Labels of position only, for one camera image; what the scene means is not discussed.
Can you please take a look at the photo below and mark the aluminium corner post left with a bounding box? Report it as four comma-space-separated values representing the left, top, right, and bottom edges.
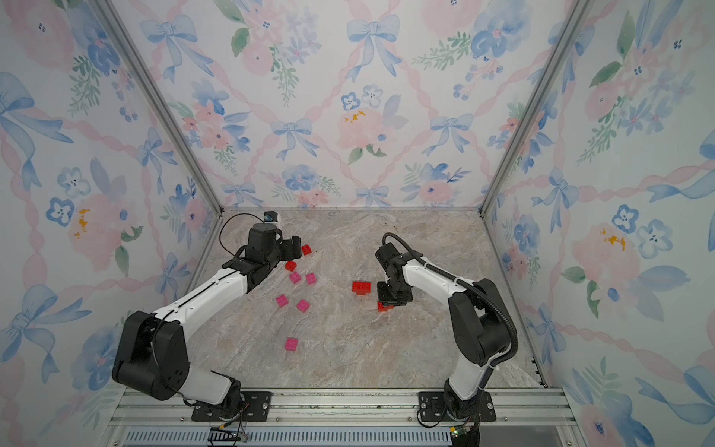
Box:
89, 0, 223, 216

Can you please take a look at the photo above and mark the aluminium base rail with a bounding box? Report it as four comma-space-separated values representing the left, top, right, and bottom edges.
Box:
99, 389, 586, 446

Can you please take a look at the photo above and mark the black left camera cable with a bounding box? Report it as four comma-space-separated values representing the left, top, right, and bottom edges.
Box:
218, 211, 266, 259

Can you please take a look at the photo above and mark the aluminium corner post right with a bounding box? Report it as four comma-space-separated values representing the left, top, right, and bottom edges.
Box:
480, 0, 592, 219

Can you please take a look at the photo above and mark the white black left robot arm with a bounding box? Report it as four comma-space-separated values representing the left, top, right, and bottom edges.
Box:
112, 223, 303, 417

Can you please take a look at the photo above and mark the red 2x4 lego brick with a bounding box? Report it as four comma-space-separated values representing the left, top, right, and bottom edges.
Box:
352, 281, 372, 296

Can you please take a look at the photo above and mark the aluminium corner post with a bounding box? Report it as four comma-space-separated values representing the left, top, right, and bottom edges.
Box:
480, 0, 592, 219
89, 0, 223, 216

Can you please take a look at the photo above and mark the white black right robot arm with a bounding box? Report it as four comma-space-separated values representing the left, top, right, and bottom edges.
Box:
375, 240, 519, 421

